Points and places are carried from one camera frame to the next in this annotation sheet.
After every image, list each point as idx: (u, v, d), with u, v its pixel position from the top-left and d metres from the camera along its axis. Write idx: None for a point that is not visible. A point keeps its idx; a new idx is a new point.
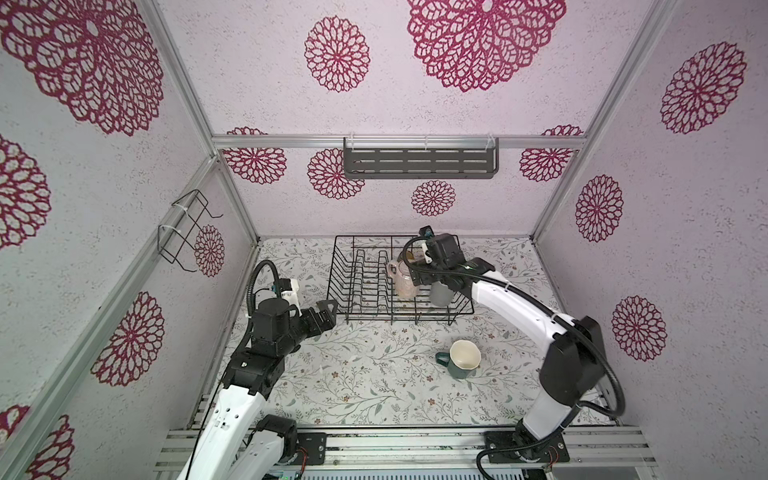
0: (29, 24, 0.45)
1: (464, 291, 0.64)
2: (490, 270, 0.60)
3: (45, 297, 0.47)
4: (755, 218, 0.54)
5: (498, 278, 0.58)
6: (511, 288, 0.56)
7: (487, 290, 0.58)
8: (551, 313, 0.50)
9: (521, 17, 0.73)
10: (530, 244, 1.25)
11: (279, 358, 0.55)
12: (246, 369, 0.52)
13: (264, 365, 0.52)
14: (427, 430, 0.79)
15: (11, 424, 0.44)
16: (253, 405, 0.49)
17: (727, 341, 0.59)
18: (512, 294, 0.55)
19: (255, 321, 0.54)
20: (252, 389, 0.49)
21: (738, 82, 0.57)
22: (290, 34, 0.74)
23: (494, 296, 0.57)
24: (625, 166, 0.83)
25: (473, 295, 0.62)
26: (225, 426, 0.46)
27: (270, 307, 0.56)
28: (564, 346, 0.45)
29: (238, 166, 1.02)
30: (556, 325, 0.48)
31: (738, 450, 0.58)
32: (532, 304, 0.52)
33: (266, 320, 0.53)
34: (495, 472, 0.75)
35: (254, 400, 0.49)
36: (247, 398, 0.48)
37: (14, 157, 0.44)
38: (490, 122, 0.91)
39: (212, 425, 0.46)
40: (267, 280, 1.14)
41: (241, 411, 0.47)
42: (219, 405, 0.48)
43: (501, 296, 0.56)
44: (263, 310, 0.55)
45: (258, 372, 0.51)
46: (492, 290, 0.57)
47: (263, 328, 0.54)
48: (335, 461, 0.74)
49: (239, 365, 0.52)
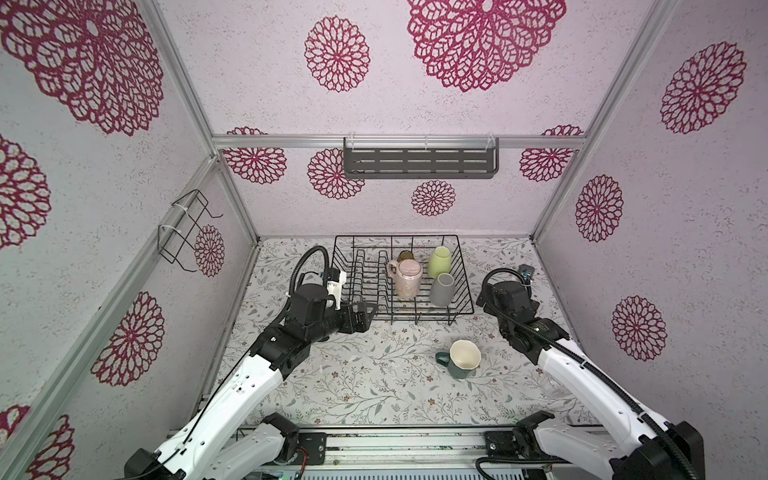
0: (29, 24, 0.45)
1: (530, 353, 0.57)
2: (562, 338, 0.55)
3: (45, 297, 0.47)
4: (755, 218, 0.54)
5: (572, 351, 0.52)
6: (587, 366, 0.50)
7: (558, 362, 0.52)
8: (638, 409, 0.43)
9: (521, 17, 0.73)
10: (530, 244, 1.25)
11: (306, 342, 0.56)
12: (272, 346, 0.52)
13: (290, 346, 0.53)
14: (427, 431, 0.79)
15: (11, 424, 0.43)
16: (269, 381, 0.50)
17: (727, 341, 0.59)
18: (589, 373, 0.49)
19: (291, 301, 0.55)
20: (274, 365, 0.50)
21: (738, 82, 0.57)
22: (290, 34, 0.74)
23: (567, 369, 0.51)
24: (625, 166, 0.83)
25: (539, 360, 0.56)
26: (239, 391, 0.47)
27: (311, 292, 0.56)
28: (653, 454, 0.39)
29: (238, 166, 1.02)
30: (644, 425, 0.42)
31: (738, 450, 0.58)
32: (613, 392, 0.46)
33: (303, 303, 0.54)
34: (495, 472, 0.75)
35: (272, 376, 0.49)
36: (266, 371, 0.49)
37: (14, 157, 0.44)
38: (490, 122, 0.91)
39: (229, 386, 0.47)
40: (266, 280, 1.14)
41: (257, 382, 0.48)
42: (240, 370, 0.49)
43: (575, 373, 0.50)
44: (303, 293, 0.56)
45: (282, 352, 0.52)
46: (564, 363, 0.51)
47: (298, 309, 0.55)
48: (335, 461, 0.74)
49: (267, 340, 0.53)
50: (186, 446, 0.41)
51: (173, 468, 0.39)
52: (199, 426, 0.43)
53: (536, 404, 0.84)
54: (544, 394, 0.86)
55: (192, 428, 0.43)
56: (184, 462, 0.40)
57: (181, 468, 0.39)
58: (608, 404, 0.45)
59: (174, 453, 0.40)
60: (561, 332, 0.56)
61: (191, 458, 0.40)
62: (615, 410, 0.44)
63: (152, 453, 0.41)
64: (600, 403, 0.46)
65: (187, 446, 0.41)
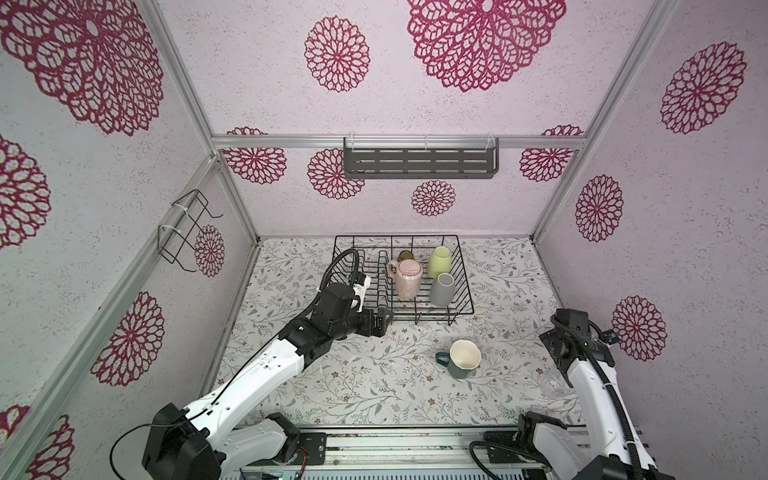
0: (29, 24, 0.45)
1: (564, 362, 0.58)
2: (605, 363, 0.53)
3: (45, 297, 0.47)
4: (755, 218, 0.54)
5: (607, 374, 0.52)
6: (608, 387, 0.50)
7: (584, 374, 0.52)
8: (630, 438, 0.43)
9: (521, 17, 0.73)
10: (531, 244, 1.26)
11: (329, 337, 0.59)
12: (299, 335, 0.56)
13: (315, 337, 0.56)
14: (427, 430, 0.79)
15: (11, 424, 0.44)
16: (293, 365, 0.52)
17: (728, 341, 0.59)
18: (606, 394, 0.48)
19: (321, 296, 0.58)
20: (300, 351, 0.53)
21: (738, 82, 0.57)
22: (290, 34, 0.74)
23: (589, 383, 0.51)
24: (624, 166, 0.83)
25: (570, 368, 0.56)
26: (267, 367, 0.50)
27: (340, 289, 0.61)
28: (611, 468, 0.40)
29: (238, 166, 1.02)
30: (625, 452, 0.41)
31: (738, 450, 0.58)
32: (618, 416, 0.46)
33: (332, 299, 0.58)
34: (498, 471, 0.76)
35: (296, 360, 0.52)
36: (292, 355, 0.52)
37: (14, 157, 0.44)
38: (490, 122, 0.91)
39: (258, 362, 0.50)
40: (266, 280, 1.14)
41: (283, 363, 0.51)
42: (269, 350, 0.52)
43: (594, 388, 0.50)
44: (332, 290, 0.59)
45: (307, 341, 0.55)
46: (590, 377, 0.51)
47: (327, 304, 0.58)
48: (335, 461, 0.74)
49: (294, 329, 0.56)
50: (213, 407, 0.43)
51: (198, 425, 0.41)
52: (226, 392, 0.45)
53: (536, 404, 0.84)
54: (544, 394, 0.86)
55: (219, 394, 0.45)
56: (209, 422, 0.42)
57: (206, 427, 0.41)
58: (603, 420, 0.45)
59: (201, 412, 0.43)
60: (608, 358, 0.54)
61: (216, 419, 0.42)
62: (605, 427, 0.45)
63: (181, 409, 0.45)
64: (597, 419, 0.46)
65: (214, 408, 0.43)
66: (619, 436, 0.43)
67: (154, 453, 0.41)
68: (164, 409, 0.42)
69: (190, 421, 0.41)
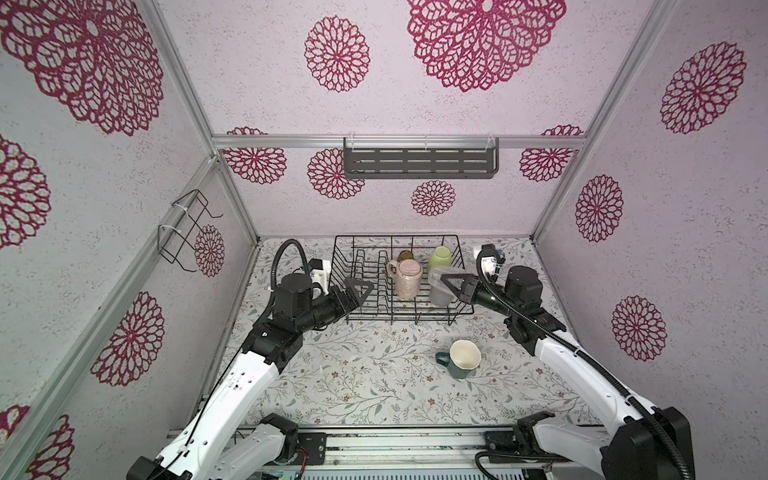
0: (29, 24, 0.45)
1: (527, 343, 0.60)
2: (559, 329, 0.57)
3: (45, 297, 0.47)
4: (755, 218, 0.54)
5: (567, 340, 0.54)
6: (580, 354, 0.51)
7: (552, 349, 0.54)
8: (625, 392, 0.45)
9: (521, 17, 0.73)
10: (530, 244, 1.25)
11: (297, 334, 0.55)
12: (265, 343, 0.52)
13: (282, 340, 0.52)
14: (428, 430, 0.79)
15: (11, 423, 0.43)
16: (266, 374, 0.49)
17: (727, 341, 0.59)
18: (581, 360, 0.50)
19: (275, 295, 0.54)
20: (269, 359, 0.50)
21: (738, 82, 0.57)
22: (290, 34, 0.74)
23: (561, 358, 0.52)
24: (624, 166, 0.83)
25: (536, 351, 0.58)
26: (237, 388, 0.46)
27: (292, 284, 0.55)
28: (637, 434, 0.40)
29: (238, 166, 1.02)
30: (630, 408, 0.43)
31: (740, 451, 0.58)
32: (604, 377, 0.47)
33: (288, 297, 0.53)
34: (497, 472, 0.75)
35: (267, 369, 0.49)
36: (261, 367, 0.49)
37: (13, 157, 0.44)
38: (490, 122, 0.91)
39: (227, 384, 0.47)
40: (266, 280, 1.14)
41: (253, 377, 0.48)
42: (235, 368, 0.49)
43: (567, 359, 0.51)
44: (285, 288, 0.53)
45: (276, 346, 0.52)
46: (559, 351, 0.53)
47: (284, 303, 0.54)
48: (335, 461, 0.74)
49: (258, 336, 0.53)
50: (189, 447, 0.41)
51: (178, 470, 0.39)
52: (199, 427, 0.42)
53: (536, 404, 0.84)
54: (544, 394, 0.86)
55: (192, 429, 0.42)
56: (189, 463, 0.39)
57: (187, 469, 0.39)
58: (597, 389, 0.46)
59: (177, 456, 0.40)
60: (558, 323, 0.58)
61: (196, 458, 0.40)
62: (602, 393, 0.46)
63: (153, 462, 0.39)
64: (589, 387, 0.48)
65: (191, 448, 0.41)
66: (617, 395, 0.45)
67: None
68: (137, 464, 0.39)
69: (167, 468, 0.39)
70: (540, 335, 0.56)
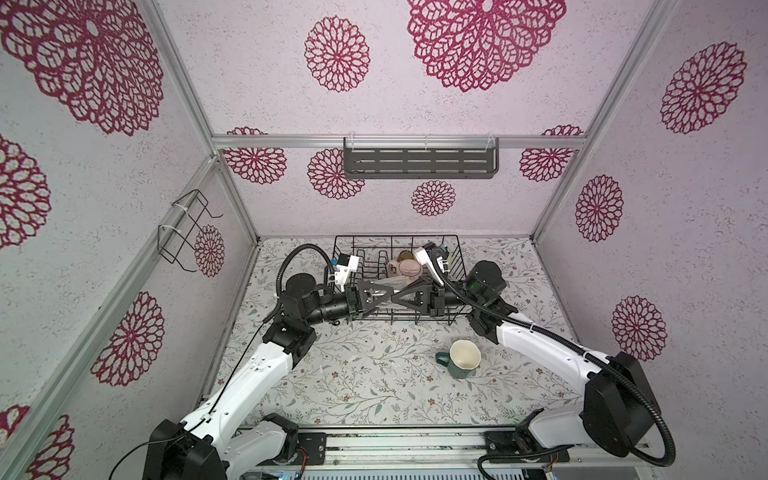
0: (29, 24, 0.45)
1: (489, 336, 0.62)
2: (514, 312, 0.60)
3: (45, 297, 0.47)
4: (755, 218, 0.54)
5: (521, 319, 0.58)
6: (536, 328, 0.55)
7: (511, 333, 0.57)
8: (581, 351, 0.48)
9: (521, 17, 0.73)
10: (531, 244, 1.26)
11: (309, 332, 0.61)
12: (281, 336, 0.57)
13: (297, 336, 0.57)
14: (427, 431, 0.79)
15: (11, 423, 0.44)
16: (283, 363, 0.53)
17: (727, 341, 0.59)
18: (537, 333, 0.54)
19: (282, 300, 0.55)
20: (286, 350, 0.54)
21: (738, 82, 0.57)
22: (290, 34, 0.74)
23: (521, 338, 0.55)
24: (625, 166, 0.83)
25: (498, 339, 0.60)
26: (258, 370, 0.50)
27: (297, 289, 0.56)
28: (603, 386, 0.42)
29: (238, 166, 1.02)
30: (589, 364, 0.46)
31: (739, 450, 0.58)
32: (559, 343, 0.51)
33: (293, 303, 0.54)
34: (495, 472, 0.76)
35: (285, 359, 0.53)
36: (281, 354, 0.54)
37: (14, 157, 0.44)
38: (490, 122, 0.91)
39: (249, 367, 0.51)
40: (267, 279, 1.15)
41: (273, 363, 0.52)
42: (257, 354, 0.53)
43: (526, 339, 0.54)
44: (290, 293, 0.55)
45: (292, 341, 0.56)
46: (517, 332, 0.56)
47: (290, 307, 0.55)
48: (335, 461, 0.74)
49: (277, 330, 0.58)
50: (212, 415, 0.44)
51: (200, 434, 0.41)
52: (222, 400, 0.46)
53: (536, 404, 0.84)
54: (544, 394, 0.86)
55: (215, 402, 0.45)
56: (211, 429, 0.42)
57: (208, 434, 0.41)
58: (557, 356, 0.50)
59: (200, 422, 0.43)
60: (511, 306, 0.61)
61: (217, 425, 0.42)
62: (563, 358, 0.49)
63: (179, 422, 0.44)
64: (550, 356, 0.51)
65: (212, 416, 0.43)
66: (575, 356, 0.48)
67: (155, 474, 0.40)
68: (162, 425, 0.41)
69: (189, 432, 0.41)
70: (498, 323, 0.59)
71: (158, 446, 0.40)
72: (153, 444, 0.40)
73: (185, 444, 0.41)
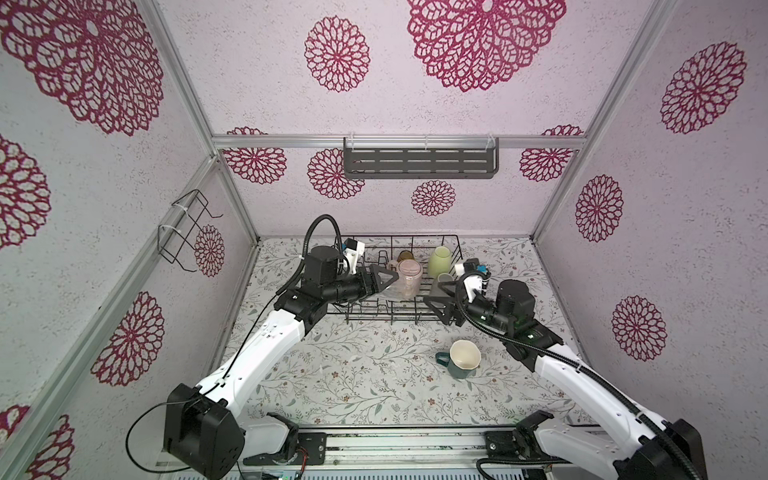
0: (29, 24, 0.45)
1: (525, 361, 0.58)
2: (556, 343, 0.55)
3: (45, 298, 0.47)
4: (755, 218, 0.54)
5: (566, 354, 0.53)
6: (583, 370, 0.50)
7: (553, 367, 0.53)
8: (634, 409, 0.44)
9: (521, 17, 0.73)
10: (530, 244, 1.25)
11: (322, 300, 0.60)
12: (293, 303, 0.56)
13: (310, 303, 0.57)
14: (427, 431, 0.79)
15: (11, 423, 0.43)
16: (295, 331, 0.53)
17: (727, 341, 0.59)
18: (584, 376, 0.49)
19: (306, 263, 0.58)
20: (299, 317, 0.54)
21: (738, 82, 0.57)
22: (290, 34, 0.74)
23: (564, 375, 0.51)
24: (625, 166, 0.83)
25: (535, 367, 0.57)
26: (269, 337, 0.50)
27: (322, 253, 0.59)
28: (654, 455, 0.39)
29: (238, 166, 1.02)
30: (642, 426, 0.42)
31: (738, 450, 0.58)
32: (611, 394, 0.46)
33: (317, 263, 0.57)
34: (495, 472, 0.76)
35: (297, 325, 0.53)
36: (291, 321, 0.53)
37: (14, 157, 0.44)
38: (490, 122, 0.91)
39: (260, 333, 0.51)
40: (267, 279, 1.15)
41: (285, 331, 0.52)
42: (267, 322, 0.53)
43: (572, 378, 0.50)
44: (315, 256, 0.58)
45: (304, 307, 0.56)
46: (560, 368, 0.52)
47: (314, 270, 0.58)
48: (335, 461, 0.74)
49: (289, 297, 0.57)
50: (226, 380, 0.44)
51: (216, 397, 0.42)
52: (235, 364, 0.46)
53: (536, 404, 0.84)
54: (544, 395, 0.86)
55: (228, 367, 0.46)
56: (225, 393, 0.42)
57: (224, 398, 0.42)
58: (605, 407, 0.46)
59: (215, 386, 0.43)
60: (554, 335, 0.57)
61: (231, 389, 0.43)
62: (612, 412, 0.45)
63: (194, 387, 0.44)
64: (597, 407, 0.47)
65: (227, 381, 0.44)
66: (627, 413, 0.44)
67: (175, 432, 0.42)
68: (177, 389, 0.42)
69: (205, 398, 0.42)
70: (538, 352, 0.54)
71: (176, 409, 0.41)
72: (171, 406, 0.41)
73: (202, 406, 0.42)
